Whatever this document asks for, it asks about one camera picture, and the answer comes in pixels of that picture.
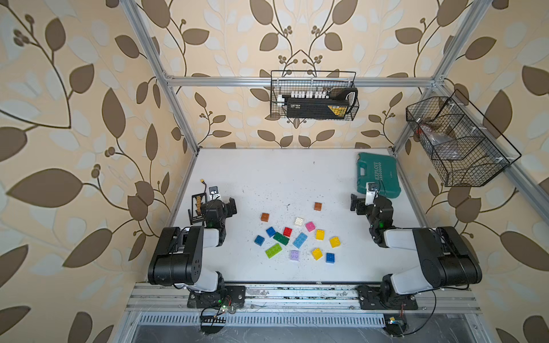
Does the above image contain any blue lego brick upper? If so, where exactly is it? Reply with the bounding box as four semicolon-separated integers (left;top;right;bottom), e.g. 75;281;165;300
266;227;277;238

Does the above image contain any yellow lego brick lower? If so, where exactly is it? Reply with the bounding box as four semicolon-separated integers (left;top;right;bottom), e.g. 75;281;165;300
312;248;323;261

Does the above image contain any yellow lego brick right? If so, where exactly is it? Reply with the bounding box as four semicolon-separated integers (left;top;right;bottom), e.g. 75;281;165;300
330;237;341;248

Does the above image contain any plastic bag in basket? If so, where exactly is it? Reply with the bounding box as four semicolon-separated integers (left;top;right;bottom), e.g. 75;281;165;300
420;124;455;157

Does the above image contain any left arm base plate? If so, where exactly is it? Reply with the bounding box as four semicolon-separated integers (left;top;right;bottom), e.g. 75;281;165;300
187;284;246;309

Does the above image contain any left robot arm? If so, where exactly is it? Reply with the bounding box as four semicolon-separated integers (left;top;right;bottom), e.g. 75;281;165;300
147;193;237;308

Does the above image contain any right wire basket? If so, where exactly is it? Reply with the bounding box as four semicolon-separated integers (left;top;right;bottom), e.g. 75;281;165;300
405;89;522;187

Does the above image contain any back wire basket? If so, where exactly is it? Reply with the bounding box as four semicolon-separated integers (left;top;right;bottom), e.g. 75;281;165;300
267;69;360;122

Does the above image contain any purple lego brick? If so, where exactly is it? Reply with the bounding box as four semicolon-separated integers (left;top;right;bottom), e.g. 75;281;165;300
290;250;300;261

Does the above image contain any lime green lego brick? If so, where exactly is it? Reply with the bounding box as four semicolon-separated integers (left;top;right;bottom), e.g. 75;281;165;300
265;243;283;259

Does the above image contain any black box in basket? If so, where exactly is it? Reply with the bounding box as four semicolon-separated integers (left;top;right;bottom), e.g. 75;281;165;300
283;87;359;120

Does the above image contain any yellow lego brick upper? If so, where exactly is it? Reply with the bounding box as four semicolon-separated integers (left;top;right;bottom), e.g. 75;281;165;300
315;230;325;241

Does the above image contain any blue lego brick left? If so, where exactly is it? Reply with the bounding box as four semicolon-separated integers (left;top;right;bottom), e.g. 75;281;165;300
254;235;265;247

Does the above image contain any light blue lego brick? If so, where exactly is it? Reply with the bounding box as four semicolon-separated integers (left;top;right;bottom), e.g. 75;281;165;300
293;232;308;250

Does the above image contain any blue lego brick lower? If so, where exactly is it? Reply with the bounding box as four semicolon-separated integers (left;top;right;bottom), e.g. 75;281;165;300
325;253;335;264

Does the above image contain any pink lego brick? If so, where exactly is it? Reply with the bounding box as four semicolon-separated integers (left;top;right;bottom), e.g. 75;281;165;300
305;222;316;232

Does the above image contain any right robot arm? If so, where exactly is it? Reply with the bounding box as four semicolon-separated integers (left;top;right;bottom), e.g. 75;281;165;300
350;194;483;307

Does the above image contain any yellow lego brick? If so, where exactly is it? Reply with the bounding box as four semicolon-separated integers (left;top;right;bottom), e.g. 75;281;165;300
312;248;323;261
330;237;341;248
315;230;325;241

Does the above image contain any red lego brick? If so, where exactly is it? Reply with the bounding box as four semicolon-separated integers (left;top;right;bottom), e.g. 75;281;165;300
283;227;293;237

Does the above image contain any green tool case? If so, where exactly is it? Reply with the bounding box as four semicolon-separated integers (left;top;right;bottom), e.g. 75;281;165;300
356;152;401;199

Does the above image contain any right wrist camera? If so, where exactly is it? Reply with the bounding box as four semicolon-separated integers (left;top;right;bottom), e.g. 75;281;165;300
365;182;380;205

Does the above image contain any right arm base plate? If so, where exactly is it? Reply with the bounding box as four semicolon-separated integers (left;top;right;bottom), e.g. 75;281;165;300
356;284;418;310

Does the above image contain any black bit holder card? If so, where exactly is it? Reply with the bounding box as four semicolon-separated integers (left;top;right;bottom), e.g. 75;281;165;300
188;193;207;224

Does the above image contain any wire basket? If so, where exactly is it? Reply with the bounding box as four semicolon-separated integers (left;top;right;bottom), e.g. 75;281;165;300
267;69;360;122
405;89;522;187

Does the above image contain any dark green lego brick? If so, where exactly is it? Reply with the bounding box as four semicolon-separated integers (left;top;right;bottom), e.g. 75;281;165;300
273;232;290;246

